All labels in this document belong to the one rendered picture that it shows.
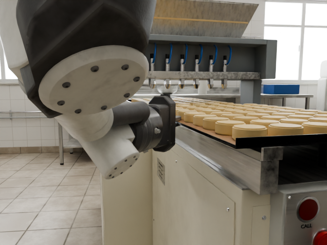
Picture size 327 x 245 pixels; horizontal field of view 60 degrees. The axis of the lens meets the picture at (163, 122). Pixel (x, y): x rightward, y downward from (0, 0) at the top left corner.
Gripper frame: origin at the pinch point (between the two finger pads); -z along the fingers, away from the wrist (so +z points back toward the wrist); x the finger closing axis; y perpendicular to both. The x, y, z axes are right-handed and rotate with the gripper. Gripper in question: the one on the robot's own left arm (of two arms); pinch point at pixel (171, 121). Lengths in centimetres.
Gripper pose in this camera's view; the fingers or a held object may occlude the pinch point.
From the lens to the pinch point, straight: 65.0
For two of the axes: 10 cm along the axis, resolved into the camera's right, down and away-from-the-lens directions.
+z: -5.1, 1.1, -8.5
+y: -8.6, -0.7, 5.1
